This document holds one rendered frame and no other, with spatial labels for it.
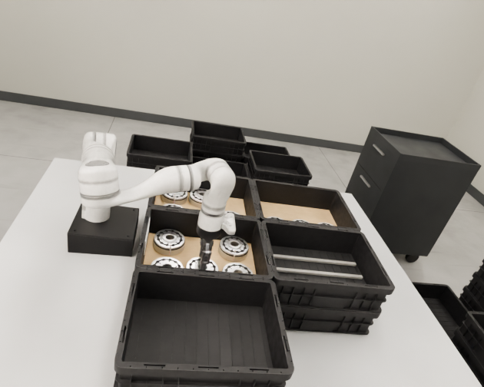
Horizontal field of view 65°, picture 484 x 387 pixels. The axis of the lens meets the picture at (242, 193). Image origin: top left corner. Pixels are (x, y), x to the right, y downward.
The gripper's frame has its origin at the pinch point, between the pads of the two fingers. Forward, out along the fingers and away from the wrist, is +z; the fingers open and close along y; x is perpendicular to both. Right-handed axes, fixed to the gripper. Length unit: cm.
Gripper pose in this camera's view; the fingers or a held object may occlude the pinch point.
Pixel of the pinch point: (203, 259)
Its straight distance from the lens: 123.5
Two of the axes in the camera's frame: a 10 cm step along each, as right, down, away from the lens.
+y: 0.9, 5.3, -8.5
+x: 9.8, 1.3, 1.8
